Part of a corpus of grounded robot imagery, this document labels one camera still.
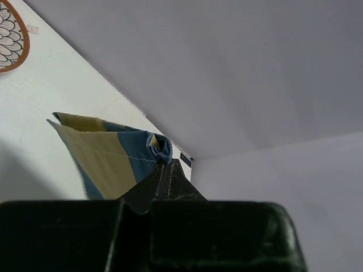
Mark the floral ceramic plate orange rim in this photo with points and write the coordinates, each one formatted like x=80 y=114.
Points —
x=15 y=42

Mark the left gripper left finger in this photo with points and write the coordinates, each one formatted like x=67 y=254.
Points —
x=79 y=235

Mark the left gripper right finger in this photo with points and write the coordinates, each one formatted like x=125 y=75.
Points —
x=190 y=233

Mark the blue beige white cloth napkin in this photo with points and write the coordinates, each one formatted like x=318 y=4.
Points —
x=110 y=157

